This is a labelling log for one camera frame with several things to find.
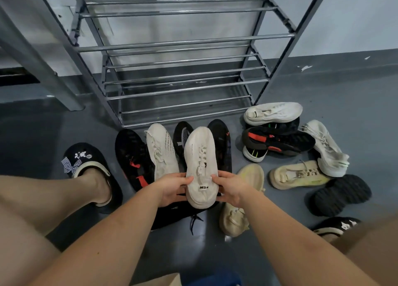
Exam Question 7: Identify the person's right hand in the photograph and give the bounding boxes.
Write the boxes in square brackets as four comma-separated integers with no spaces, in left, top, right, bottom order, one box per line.
[210,170,251,209]

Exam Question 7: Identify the person's left hand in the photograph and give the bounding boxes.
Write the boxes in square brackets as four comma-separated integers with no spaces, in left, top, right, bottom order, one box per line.
[152,172,195,208]

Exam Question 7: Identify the plain white knit sneaker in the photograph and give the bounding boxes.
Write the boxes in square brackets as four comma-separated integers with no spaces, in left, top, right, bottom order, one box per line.
[184,127,219,210]

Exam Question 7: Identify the person's right forearm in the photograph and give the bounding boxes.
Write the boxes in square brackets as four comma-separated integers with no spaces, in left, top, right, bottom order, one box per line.
[239,188,382,286]

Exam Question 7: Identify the person's left forearm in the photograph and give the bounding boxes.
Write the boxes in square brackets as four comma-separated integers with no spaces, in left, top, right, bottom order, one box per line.
[29,185,163,286]

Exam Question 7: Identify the black sneaker dark insole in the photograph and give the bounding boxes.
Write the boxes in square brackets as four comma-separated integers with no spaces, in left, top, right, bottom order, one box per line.
[207,119,233,174]

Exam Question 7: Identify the black sneaker loose lace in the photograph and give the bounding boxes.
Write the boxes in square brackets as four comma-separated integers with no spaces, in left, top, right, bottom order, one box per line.
[151,199,219,236]

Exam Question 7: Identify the white black-speckled knit sneaker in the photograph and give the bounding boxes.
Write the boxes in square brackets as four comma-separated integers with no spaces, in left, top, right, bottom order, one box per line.
[144,123,180,181]

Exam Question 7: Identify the black sneaker white sole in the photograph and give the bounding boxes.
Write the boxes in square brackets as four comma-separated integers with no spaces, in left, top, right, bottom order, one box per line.
[242,146,269,163]

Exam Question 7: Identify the cream yellow knit sneaker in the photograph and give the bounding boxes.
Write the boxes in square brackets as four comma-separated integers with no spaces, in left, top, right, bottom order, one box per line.
[219,163,266,238]
[269,160,332,191]

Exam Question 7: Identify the black sneaker white stripe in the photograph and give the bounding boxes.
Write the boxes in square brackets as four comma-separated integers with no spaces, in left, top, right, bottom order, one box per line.
[173,121,194,172]

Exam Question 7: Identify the black mesh sneaker red accents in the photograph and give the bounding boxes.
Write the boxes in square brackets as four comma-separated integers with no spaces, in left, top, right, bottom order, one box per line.
[115,129,155,192]

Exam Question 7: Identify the black sneaker red stripe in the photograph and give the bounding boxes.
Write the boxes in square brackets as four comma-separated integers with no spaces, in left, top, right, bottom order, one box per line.
[242,126,316,157]

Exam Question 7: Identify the white sneaker thick sole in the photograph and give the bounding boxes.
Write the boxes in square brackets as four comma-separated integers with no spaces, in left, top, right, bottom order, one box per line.
[243,102,303,127]

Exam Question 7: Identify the black sneaker green accent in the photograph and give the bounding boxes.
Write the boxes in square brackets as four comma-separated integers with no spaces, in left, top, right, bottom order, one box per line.
[264,117,301,133]

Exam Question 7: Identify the black slipper with checked bow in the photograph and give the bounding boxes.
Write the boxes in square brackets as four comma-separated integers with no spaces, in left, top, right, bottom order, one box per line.
[62,142,124,215]

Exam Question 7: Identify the white sneaker green heel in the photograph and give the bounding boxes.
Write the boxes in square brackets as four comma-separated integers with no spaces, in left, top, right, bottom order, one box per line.
[300,120,350,178]

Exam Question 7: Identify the black chunky-sole shoe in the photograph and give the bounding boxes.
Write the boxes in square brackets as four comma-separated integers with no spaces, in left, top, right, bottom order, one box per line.
[309,174,372,217]

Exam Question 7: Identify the black slipper white charm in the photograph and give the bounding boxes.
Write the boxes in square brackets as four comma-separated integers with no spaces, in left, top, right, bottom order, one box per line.
[312,216,362,243]

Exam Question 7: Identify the grey metal shoe rack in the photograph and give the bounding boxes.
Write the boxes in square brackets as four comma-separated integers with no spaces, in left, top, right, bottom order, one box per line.
[34,0,333,129]

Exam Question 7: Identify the person's left leg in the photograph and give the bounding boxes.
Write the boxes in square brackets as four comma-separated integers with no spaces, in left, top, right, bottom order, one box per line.
[0,168,113,286]

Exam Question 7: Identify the person's leg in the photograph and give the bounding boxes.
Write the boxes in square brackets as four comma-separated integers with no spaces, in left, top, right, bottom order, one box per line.
[0,168,113,286]
[329,214,398,286]

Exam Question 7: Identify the person's right leg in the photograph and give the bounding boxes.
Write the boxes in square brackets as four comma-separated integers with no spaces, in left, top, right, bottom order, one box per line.
[329,214,398,286]

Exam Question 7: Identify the grey metal post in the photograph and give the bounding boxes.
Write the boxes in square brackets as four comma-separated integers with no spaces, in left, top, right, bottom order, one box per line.
[0,0,85,112]

